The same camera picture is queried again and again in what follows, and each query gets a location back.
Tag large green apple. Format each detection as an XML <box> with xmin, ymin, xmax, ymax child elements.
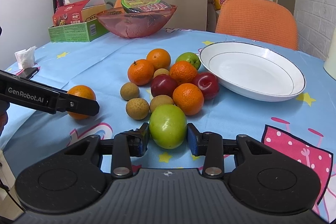
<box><xmin>149</xmin><ymin>105</ymin><xmax>187</xmax><ymax>149</ymax></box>

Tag bright red plum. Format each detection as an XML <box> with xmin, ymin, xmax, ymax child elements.
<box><xmin>191</xmin><ymin>72</ymin><xmax>220</xmax><ymax>100</ymax></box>

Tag dark red plum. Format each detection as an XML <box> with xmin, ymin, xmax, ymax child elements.
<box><xmin>150</xmin><ymin>74</ymin><xmax>178</xmax><ymax>97</ymax></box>

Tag tangerine with stem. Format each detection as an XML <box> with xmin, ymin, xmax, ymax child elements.
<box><xmin>127</xmin><ymin>59</ymin><xmax>154</xmax><ymax>86</ymax></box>

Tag small brown longan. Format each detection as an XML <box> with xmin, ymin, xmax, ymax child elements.
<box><xmin>153</xmin><ymin>68</ymin><xmax>170</xmax><ymax>78</ymax></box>

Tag black smartphone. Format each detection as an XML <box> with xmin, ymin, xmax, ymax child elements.
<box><xmin>17</xmin><ymin>67</ymin><xmax>39</xmax><ymax>79</ymax></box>

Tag white crumpled tissue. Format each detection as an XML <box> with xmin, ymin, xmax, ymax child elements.
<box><xmin>14</xmin><ymin>46</ymin><xmax>37</xmax><ymax>69</ymax></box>

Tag blue patterned tablecloth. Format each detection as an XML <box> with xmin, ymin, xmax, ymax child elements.
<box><xmin>1</xmin><ymin>30</ymin><xmax>335</xmax><ymax>221</ymax></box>

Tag green cardboard box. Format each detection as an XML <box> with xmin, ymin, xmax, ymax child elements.
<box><xmin>48</xmin><ymin>19</ymin><xmax>108</xmax><ymax>42</ymax></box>

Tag bumpy middle tangerine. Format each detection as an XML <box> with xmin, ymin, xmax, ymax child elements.
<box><xmin>169</xmin><ymin>61</ymin><xmax>198</xmax><ymax>85</ymax></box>

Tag white porcelain plate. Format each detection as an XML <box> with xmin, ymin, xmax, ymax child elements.
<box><xmin>199</xmin><ymin>42</ymin><xmax>306</xmax><ymax>102</ymax></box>

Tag red snack box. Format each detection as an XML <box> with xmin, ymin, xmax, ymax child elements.
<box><xmin>52</xmin><ymin>0</ymin><xmax>90</xmax><ymax>27</ymax></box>

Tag back round orange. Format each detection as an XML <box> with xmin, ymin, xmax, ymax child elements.
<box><xmin>146</xmin><ymin>48</ymin><xmax>171</xmax><ymax>70</ymax></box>

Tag small green apple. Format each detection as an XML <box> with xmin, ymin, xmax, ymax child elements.
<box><xmin>175</xmin><ymin>52</ymin><xmax>201</xmax><ymax>70</ymax></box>

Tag pink plastic bowl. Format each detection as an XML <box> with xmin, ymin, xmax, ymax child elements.
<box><xmin>96</xmin><ymin>5</ymin><xmax>177</xmax><ymax>39</ymax></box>

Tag instant noodle cup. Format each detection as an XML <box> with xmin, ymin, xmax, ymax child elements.
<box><xmin>121</xmin><ymin>0</ymin><xmax>171</xmax><ymax>13</ymax></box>

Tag white thermos jug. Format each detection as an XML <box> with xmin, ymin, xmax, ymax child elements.
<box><xmin>323</xmin><ymin>28</ymin><xmax>336</xmax><ymax>80</ymax></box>

